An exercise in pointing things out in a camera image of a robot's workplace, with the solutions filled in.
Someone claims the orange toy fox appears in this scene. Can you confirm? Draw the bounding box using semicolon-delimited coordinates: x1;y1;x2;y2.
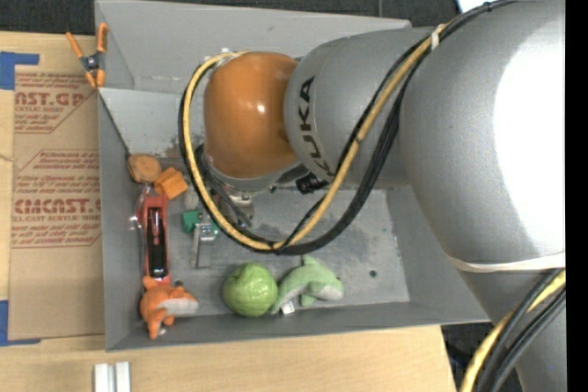
139;274;200;341

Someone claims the brown round nut-like toy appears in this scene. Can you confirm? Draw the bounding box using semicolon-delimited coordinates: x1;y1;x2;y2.
126;153;163;184

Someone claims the orange block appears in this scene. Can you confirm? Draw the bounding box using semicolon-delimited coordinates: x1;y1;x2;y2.
153;166;190;201

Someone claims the green toy apple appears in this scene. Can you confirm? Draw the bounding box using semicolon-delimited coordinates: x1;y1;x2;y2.
221;262;279;319

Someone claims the black cylinder on white bracket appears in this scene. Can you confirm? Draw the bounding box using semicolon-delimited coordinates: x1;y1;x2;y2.
271;170;331;195

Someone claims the green toy dolphin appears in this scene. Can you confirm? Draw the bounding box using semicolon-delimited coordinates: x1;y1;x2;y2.
270;254;345;316

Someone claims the brown cardboard board, red print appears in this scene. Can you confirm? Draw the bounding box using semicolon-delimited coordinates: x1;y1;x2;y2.
0;30;107;343

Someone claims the grey metal bin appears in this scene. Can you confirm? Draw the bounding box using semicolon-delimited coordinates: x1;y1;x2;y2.
94;0;491;353

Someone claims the red packet with black tool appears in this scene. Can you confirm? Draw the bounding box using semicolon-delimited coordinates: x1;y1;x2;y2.
129;185;172;286

